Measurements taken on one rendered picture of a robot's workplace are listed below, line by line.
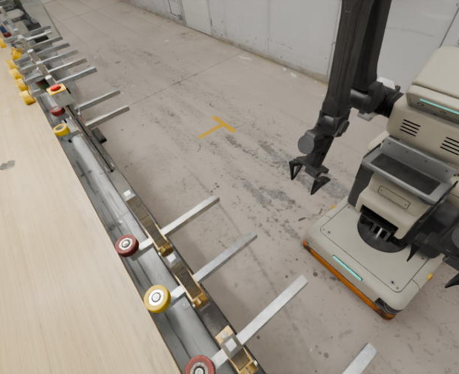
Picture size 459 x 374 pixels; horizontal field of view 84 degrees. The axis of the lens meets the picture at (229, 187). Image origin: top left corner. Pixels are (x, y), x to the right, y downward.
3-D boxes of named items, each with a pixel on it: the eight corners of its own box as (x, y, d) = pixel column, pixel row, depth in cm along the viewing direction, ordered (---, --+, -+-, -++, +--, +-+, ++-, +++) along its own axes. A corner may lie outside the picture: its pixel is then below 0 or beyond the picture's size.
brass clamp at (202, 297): (191, 271, 97) (188, 266, 93) (211, 300, 90) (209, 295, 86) (177, 282, 95) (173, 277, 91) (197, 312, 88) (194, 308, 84)
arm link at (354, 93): (384, 90, 82) (368, 84, 85) (375, 81, 75) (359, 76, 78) (367, 116, 86) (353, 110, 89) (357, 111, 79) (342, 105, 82)
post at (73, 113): (113, 165, 155) (68, 99, 121) (116, 169, 153) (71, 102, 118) (105, 169, 154) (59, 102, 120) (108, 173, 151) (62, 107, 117)
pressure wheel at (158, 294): (160, 324, 86) (148, 315, 78) (151, 303, 91) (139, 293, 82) (181, 309, 88) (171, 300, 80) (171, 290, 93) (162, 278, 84)
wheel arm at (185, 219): (216, 197, 118) (215, 192, 115) (220, 202, 116) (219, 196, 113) (131, 256, 104) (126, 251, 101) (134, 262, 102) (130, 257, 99)
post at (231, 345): (246, 358, 91) (232, 331, 55) (252, 368, 89) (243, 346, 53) (239, 366, 90) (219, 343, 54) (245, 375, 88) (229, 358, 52)
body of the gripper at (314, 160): (316, 176, 83) (325, 156, 79) (293, 161, 90) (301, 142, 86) (327, 174, 87) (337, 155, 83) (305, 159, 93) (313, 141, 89)
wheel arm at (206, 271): (252, 233, 104) (252, 228, 101) (258, 239, 102) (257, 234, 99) (159, 306, 90) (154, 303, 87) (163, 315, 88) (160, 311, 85)
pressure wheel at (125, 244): (142, 266, 100) (130, 254, 92) (123, 264, 102) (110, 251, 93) (149, 248, 105) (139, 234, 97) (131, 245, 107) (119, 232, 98)
